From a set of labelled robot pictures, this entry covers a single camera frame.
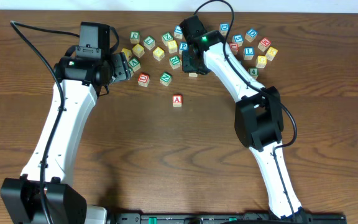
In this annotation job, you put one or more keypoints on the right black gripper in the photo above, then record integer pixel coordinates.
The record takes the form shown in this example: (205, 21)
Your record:
(186, 66)

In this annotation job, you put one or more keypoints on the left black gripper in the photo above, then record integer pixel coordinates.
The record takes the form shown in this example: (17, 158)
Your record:
(122, 68)

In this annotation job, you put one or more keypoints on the red I block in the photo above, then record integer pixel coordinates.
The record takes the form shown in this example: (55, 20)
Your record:
(193, 75)

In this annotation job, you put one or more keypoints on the red A block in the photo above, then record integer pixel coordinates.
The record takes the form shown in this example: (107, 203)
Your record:
(177, 101)

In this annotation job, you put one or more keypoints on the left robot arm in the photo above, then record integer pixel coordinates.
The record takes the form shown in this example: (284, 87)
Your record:
(44, 193)

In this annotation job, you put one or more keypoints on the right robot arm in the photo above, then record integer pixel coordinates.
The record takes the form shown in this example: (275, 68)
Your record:
(258, 114)

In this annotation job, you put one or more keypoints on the green V block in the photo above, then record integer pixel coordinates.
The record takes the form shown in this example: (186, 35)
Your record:
(134, 64)

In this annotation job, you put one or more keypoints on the yellow block far left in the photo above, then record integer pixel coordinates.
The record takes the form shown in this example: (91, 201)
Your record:
(128, 53)

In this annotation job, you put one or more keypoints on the blue P block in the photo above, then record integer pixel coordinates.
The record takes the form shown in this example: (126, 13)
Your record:
(183, 46)

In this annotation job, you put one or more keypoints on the green R block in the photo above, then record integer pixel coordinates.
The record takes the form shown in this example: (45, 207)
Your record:
(175, 62)

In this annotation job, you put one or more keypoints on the red U block left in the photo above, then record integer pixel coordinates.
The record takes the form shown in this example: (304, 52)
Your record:
(143, 80)

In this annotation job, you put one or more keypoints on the red u block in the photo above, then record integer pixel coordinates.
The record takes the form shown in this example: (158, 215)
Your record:
(143, 80)
(234, 48)

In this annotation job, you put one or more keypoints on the yellow block upper left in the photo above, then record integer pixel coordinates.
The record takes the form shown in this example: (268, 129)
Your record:
(138, 50)

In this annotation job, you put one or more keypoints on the yellow S block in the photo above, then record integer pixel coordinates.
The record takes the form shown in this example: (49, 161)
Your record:
(172, 46)

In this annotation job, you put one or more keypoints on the green N block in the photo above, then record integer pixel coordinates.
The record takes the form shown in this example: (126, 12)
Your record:
(165, 79)

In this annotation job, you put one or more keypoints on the blue L block top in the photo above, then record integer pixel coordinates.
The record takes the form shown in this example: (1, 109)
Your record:
(178, 34)

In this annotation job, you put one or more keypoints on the blue l block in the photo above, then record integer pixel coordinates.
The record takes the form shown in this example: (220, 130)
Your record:
(178, 34)
(248, 53)

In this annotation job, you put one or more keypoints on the yellow block middle left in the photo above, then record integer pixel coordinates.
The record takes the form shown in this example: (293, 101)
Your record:
(158, 53)

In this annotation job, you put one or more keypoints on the green Z block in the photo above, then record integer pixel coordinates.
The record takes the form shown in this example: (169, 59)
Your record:
(166, 37)

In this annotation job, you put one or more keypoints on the green J block top left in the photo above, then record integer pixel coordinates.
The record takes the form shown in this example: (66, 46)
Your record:
(135, 37)

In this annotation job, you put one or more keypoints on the green 7 block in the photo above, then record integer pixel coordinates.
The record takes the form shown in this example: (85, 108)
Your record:
(149, 42)

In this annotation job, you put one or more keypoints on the red U block right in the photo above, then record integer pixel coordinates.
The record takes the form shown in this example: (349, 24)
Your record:
(234, 48)

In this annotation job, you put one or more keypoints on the blue D block top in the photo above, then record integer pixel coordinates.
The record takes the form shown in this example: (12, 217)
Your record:
(224, 28)

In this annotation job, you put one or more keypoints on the blue d block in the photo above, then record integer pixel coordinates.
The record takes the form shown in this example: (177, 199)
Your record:
(251, 35)
(224, 28)

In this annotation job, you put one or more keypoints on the blue 5 block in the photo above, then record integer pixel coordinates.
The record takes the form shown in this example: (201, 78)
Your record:
(238, 39)

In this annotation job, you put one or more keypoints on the blue L block right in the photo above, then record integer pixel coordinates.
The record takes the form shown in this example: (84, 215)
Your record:
(248, 53)

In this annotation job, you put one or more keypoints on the green 4 block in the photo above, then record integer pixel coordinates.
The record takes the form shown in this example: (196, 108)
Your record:
(253, 73)

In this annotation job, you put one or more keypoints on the blue D block right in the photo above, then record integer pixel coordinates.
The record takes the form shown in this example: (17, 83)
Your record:
(251, 35)

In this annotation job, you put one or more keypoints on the yellow G block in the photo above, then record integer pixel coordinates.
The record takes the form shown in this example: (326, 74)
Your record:
(261, 61)

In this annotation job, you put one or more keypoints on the red M block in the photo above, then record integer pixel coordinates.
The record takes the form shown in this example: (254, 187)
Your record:
(264, 44)

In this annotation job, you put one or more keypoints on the yellow K block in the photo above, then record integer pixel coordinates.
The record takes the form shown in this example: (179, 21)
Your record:
(271, 53)

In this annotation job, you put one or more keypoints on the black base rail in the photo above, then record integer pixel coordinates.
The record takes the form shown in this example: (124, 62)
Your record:
(251, 217)

